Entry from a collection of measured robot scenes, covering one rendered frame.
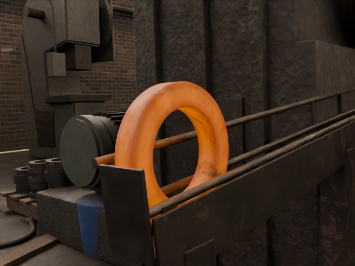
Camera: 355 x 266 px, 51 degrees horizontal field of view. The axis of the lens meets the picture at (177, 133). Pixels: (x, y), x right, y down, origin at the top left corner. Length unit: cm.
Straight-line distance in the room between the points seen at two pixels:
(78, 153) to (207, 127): 147
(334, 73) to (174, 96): 76
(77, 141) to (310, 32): 124
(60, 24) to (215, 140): 480
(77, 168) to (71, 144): 13
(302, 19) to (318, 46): 11
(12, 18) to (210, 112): 678
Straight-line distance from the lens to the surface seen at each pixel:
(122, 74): 832
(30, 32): 571
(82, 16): 539
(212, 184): 49
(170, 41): 133
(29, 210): 265
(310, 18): 117
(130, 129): 42
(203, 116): 50
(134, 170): 40
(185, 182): 54
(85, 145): 188
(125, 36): 851
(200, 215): 46
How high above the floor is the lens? 72
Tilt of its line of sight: 5 degrees down
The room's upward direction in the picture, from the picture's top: 2 degrees counter-clockwise
